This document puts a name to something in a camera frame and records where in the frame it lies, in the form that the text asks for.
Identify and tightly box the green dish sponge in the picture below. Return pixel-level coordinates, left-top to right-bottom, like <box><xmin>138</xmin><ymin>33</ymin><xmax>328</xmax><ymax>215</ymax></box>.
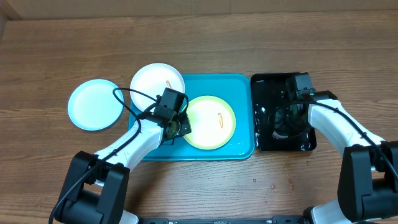
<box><xmin>272</xmin><ymin>131</ymin><xmax>289</xmax><ymax>139</ymax></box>

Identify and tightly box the yellow-green round plate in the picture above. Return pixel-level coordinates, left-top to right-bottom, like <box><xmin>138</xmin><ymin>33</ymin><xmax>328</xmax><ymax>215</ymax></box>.
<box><xmin>184</xmin><ymin>95</ymin><xmax>236</xmax><ymax>150</ymax></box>

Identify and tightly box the light blue round plate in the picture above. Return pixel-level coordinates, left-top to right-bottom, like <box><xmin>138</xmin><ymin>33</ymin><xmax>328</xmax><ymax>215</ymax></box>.
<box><xmin>67</xmin><ymin>79</ymin><xmax>124</xmax><ymax>131</ymax></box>

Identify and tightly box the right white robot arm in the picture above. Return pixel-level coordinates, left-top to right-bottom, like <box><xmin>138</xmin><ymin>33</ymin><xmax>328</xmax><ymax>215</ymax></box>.
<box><xmin>271</xmin><ymin>90</ymin><xmax>397</xmax><ymax>224</ymax></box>

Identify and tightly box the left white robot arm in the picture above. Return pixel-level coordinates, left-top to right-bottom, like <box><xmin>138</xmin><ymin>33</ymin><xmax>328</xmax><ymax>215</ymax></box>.
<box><xmin>49</xmin><ymin>113</ymin><xmax>191</xmax><ymax>224</ymax></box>

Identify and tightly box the black plastic water tray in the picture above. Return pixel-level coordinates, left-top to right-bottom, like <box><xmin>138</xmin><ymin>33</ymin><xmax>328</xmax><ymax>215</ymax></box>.
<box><xmin>251</xmin><ymin>72</ymin><xmax>317</xmax><ymax>151</ymax></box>

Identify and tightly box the teal plastic tray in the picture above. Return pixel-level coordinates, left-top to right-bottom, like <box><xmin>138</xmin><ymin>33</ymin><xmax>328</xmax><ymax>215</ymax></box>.
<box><xmin>144</xmin><ymin>73</ymin><xmax>255</xmax><ymax>161</ymax></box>

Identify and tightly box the white round plate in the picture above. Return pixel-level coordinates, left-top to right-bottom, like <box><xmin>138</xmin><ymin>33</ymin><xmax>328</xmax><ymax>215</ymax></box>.
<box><xmin>130</xmin><ymin>63</ymin><xmax>185</xmax><ymax>99</ymax></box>

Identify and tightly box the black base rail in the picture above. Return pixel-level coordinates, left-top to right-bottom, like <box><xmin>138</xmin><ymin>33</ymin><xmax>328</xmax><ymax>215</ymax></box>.
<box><xmin>138</xmin><ymin>215</ymin><xmax>310</xmax><ymax>224</ymax></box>

